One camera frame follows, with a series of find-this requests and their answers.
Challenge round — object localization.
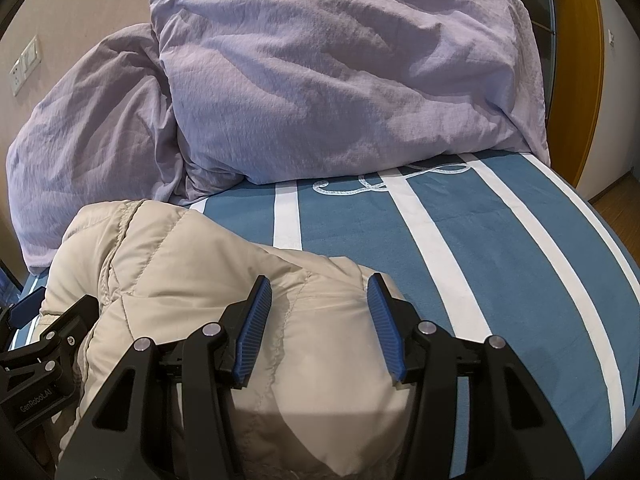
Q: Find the beige puffer jacket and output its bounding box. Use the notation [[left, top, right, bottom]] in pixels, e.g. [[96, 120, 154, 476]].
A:
[[37, 200, 417, 480]]

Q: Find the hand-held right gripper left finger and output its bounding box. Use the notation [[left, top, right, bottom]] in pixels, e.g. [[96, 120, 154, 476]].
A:
[[54, 274, 273, 480]]

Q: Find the blue white striped bed sheet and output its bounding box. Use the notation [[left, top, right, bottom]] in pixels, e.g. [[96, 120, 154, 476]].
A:
[[10, 152, 640, 480]]

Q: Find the white wall socket plate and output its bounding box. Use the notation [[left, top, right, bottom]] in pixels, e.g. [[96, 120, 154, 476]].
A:
[[10, 57, 29, 97]]

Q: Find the lavender duvet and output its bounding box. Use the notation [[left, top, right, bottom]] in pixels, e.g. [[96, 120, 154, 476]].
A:
[[6, 0, 552, 275]]

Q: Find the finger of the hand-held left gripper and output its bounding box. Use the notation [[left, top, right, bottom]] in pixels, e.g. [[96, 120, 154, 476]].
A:
[[0, 290, 45, 348], [0, 294, 102, 367]]

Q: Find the white wall switch plate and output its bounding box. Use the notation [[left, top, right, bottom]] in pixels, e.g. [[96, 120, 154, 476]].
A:
[[22, 35, 42, 69]]

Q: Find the orange wooden door frame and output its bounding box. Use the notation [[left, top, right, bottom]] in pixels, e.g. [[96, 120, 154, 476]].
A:
[[467, 0, 607, 189]]

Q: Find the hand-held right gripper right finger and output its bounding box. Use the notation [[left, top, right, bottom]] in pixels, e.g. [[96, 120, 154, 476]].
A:
[[366, 272, 586, 480]]

